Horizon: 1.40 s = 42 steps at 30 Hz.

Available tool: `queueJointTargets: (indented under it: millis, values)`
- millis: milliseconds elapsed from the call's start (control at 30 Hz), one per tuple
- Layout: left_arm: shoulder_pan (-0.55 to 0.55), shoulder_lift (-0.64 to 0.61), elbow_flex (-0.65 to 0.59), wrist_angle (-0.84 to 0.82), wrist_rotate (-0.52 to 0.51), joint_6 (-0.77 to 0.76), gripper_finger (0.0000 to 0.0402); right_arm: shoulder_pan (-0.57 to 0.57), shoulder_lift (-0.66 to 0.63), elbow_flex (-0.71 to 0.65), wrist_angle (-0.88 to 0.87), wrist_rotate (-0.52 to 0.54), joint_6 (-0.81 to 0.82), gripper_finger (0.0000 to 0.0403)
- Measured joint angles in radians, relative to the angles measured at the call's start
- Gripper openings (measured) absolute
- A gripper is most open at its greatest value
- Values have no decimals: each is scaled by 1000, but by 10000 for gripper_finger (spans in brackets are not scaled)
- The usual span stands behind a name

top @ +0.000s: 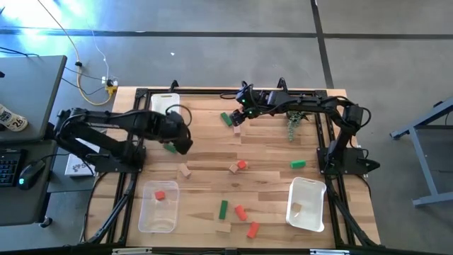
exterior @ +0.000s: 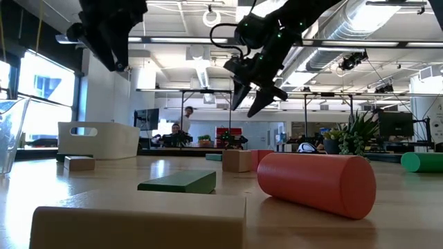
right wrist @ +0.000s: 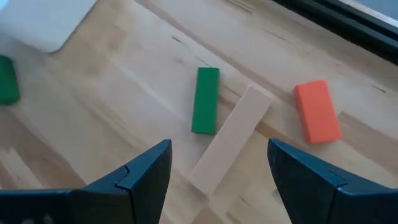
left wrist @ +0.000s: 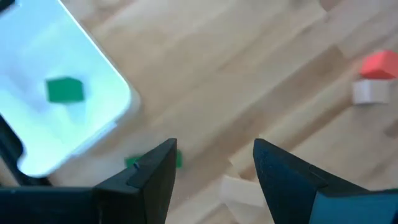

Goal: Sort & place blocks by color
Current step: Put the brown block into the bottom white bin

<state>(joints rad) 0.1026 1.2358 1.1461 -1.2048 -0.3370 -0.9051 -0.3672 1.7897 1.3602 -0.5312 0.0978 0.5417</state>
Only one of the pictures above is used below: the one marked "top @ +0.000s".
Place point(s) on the power strip with plugs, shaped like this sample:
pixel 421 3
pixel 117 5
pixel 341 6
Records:
pixel 110 85

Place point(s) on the white printed booklet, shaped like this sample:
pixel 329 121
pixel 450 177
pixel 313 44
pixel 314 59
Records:
pixel 76 168

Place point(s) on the black aluminium table frame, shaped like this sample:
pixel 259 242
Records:
pixel 198 91

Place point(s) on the dark desk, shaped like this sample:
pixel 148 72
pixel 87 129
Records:
pixel 21 205

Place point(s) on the red rectangular wooden block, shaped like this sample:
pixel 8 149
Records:
pixel 241 212

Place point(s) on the clear plastic bin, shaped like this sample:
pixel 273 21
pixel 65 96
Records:
pixel 155 219

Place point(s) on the black keyboard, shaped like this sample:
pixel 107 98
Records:
pixel 8 168

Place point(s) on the natural wooden cube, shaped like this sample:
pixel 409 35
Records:
pixel 233 169
pixel 296 207

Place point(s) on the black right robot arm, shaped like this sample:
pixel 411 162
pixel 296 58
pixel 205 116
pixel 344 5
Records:
pixel 308 102

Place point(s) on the white plastic bin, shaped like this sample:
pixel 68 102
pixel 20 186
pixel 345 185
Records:
pixel 161 101
pixel 311 198

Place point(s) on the red wooden cube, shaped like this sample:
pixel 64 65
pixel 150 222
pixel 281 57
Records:
pixel 242 164

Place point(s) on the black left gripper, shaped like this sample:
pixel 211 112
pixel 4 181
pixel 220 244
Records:
pixel 171 127

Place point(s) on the potted succulent plant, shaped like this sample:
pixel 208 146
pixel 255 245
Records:
pixel 293 124

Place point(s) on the silver metal bracket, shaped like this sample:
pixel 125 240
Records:
pixel 131 251
pixel 329 252

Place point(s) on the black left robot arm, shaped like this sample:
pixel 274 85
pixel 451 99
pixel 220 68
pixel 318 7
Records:
pixel 106 122

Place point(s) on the small red wooden block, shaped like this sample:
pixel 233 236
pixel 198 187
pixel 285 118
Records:
pixel 160 195

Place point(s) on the green wooden cylinder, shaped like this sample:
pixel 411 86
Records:
pixel 298 164

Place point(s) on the grey metal table frame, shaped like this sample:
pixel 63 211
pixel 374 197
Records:
pixel 431 199

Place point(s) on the natural rectangular wooden block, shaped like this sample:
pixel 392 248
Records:
pixel 223 227
pixel 184 170

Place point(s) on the black caster wheel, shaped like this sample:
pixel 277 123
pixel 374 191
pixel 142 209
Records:
pixel 46 222

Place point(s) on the black computer mouse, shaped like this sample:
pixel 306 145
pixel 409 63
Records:
pixel 32 173

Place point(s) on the black frame clamp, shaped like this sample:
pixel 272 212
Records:
pixel 282 84
pixel 173 85

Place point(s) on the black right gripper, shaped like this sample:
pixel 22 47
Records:
pixel 253 101

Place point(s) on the green rectangular wooden block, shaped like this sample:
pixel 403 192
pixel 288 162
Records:
pixel 226 119
pixel 223 209
pixel 169 147

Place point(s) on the red wooden cylinder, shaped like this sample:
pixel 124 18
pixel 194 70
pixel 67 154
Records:
pixel 253 230

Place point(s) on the grey desk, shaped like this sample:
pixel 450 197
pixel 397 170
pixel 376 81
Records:
pixel 32 88

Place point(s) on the long natural wooden plank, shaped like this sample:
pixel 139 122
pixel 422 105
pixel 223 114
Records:
pixel 237 130

